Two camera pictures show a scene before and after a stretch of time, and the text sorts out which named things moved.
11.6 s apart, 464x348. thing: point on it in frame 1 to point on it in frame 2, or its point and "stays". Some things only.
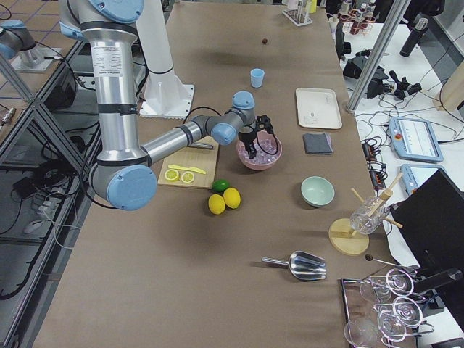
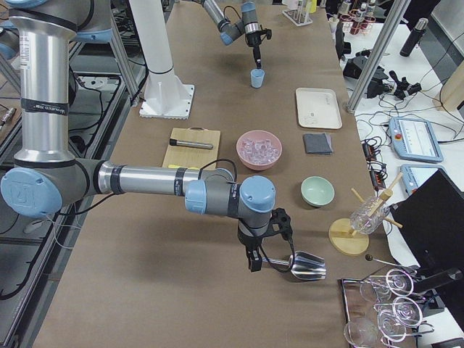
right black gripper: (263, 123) to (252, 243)
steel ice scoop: (304, 265) stays
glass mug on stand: (368, 215) stays
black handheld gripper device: (354, 67) stays
